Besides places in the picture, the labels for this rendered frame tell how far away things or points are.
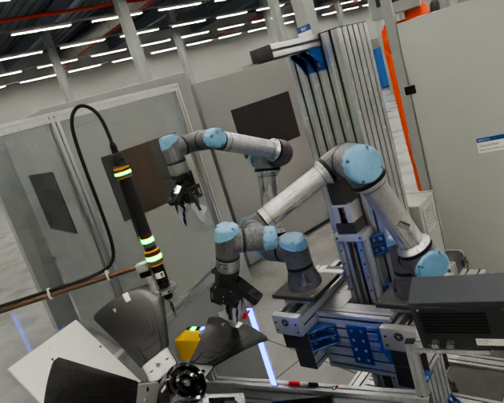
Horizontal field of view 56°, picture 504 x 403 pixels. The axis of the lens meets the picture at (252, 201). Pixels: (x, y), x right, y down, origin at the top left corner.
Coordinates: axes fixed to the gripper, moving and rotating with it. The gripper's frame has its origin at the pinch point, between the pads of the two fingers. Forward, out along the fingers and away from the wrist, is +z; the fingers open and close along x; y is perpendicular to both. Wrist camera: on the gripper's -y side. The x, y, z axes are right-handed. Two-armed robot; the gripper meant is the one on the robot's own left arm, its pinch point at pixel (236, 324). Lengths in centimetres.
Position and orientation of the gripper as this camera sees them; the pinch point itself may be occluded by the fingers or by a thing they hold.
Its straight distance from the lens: 163.5
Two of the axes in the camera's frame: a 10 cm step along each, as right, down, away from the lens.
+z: 0.2, 9.3, 3.7
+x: -4.5, 3.4, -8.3
